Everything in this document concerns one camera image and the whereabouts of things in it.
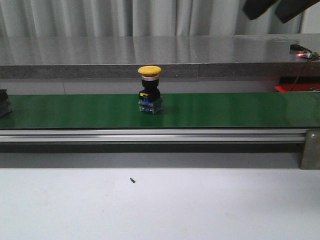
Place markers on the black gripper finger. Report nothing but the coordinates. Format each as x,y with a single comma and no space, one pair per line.
288,9
255,8

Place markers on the yellow push button front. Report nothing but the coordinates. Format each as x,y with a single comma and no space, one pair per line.
150,99

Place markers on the yellow push button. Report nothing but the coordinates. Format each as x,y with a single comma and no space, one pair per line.
150,99
5,105

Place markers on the yellow push button back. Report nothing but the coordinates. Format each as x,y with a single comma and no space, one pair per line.
5,105

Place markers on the black usb plug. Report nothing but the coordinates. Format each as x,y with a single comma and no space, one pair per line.
296,47

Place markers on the small green circuit board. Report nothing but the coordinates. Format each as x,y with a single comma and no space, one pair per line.
308,55

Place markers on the grey stone shelf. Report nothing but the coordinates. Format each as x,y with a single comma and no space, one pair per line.
80,57

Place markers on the red plastic tray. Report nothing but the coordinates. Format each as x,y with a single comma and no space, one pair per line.
304,87

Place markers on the green conveyor belt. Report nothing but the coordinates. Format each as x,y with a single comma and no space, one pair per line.
180,110

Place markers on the grey curtain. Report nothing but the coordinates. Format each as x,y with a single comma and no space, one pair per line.
124,18

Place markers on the steel conveyor bracket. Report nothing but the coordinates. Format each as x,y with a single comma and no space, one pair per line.
311,153

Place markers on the aluminium conveyor rail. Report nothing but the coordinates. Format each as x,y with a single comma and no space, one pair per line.
155,135

